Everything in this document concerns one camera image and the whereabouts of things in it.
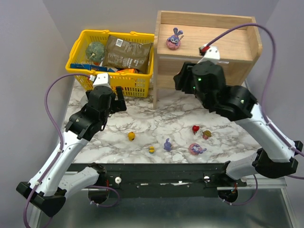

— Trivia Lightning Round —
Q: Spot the small yellow striped toy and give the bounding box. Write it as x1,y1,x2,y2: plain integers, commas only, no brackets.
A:
149,146,155,154

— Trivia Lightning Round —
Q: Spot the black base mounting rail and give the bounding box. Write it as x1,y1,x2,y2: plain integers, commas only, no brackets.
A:
96,163,255,198

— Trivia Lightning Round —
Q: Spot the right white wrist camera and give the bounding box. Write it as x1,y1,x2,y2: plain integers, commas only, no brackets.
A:
198,44,220,64

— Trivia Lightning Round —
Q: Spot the yellow duck toy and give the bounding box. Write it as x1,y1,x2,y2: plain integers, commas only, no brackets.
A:
128,132,135,141

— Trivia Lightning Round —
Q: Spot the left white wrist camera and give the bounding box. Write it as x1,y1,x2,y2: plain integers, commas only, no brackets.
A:
89,73,111,90

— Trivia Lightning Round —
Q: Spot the green toy pumpkin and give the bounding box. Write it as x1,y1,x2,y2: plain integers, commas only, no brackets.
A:
85,42,105,63

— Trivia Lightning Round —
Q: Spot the brown snack bag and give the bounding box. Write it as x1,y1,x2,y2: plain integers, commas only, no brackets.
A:
103,35,152,74

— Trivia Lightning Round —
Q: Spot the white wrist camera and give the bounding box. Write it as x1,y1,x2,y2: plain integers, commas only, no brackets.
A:
198,44,220,64
89,73,111,90

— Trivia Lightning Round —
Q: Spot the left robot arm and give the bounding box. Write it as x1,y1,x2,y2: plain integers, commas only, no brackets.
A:
16,85,126,218

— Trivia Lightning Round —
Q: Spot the olive cupcake bear toy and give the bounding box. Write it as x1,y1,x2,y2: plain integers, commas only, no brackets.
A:
202,130,212,140

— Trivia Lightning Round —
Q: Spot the grey cup with print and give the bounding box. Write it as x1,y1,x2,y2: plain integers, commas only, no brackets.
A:
80,95,88,107

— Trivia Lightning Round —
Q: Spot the wooden two-tier shelf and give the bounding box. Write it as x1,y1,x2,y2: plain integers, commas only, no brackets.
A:
153,10,262,108

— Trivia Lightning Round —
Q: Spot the purple bunny with strawberry cake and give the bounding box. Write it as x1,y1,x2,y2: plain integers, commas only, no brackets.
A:
163,138,172,152

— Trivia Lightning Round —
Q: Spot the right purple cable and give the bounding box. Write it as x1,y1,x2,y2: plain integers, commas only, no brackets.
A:
206,23,304,180

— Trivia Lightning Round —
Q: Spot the blue box in basket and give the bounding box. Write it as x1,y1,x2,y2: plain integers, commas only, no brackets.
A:
70,63,107,72

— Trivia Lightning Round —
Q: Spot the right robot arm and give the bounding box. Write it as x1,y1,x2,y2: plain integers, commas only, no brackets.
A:
173,61,303,180

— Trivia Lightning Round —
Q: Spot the yellow plastic shopping basket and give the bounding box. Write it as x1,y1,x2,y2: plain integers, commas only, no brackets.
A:
66,29,154,98

